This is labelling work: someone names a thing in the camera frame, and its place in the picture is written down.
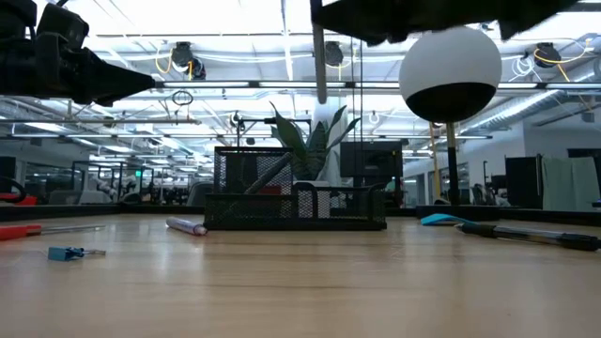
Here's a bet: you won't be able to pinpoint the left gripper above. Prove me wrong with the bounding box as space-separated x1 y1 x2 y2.
0 0 157 107

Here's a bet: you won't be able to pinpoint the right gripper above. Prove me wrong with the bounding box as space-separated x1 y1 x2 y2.
309 0 499 46

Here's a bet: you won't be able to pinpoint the purple pen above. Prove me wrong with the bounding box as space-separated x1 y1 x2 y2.
164 216 209 237

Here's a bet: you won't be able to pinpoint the small blue binder clip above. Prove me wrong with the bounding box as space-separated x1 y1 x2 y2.
47 245 107 263

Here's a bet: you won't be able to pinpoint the red-handled scissors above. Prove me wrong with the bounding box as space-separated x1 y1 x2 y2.
0 223 107 242

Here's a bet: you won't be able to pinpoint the black mesh desk organizer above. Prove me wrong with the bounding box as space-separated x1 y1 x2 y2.
202 145 389 232

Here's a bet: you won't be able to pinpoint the blue sticky note pad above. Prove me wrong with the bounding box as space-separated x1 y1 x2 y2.
420 212 478 227

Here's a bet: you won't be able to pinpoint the black pen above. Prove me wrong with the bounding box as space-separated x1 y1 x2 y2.
454 222 601 253

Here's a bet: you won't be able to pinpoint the grey and blue office chair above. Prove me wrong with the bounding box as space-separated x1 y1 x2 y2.
186 180 216 207

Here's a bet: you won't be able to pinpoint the white globe lamp black stand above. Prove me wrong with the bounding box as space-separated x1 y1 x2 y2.
397 25 503 221

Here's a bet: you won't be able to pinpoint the green plant in white pot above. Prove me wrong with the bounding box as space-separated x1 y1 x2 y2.
270 101 362 207

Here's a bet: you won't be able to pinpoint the black box on stand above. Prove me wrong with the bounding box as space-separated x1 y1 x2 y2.
339 140 404 207

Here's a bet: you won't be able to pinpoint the black cabinet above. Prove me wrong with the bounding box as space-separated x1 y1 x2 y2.
504 154 545 210

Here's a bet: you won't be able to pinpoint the pale green panel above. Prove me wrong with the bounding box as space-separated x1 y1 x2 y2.
542 156 601 212

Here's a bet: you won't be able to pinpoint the black ceiling cable reel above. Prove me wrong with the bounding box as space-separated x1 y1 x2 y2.
169 40 208 81
323 40 345 68
532 41 562 69

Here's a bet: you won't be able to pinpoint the black hanging cable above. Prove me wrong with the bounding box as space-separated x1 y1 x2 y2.
349 37 365 142

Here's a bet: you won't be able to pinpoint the black metal table frame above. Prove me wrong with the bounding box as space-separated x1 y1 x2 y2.
0 202 601 227

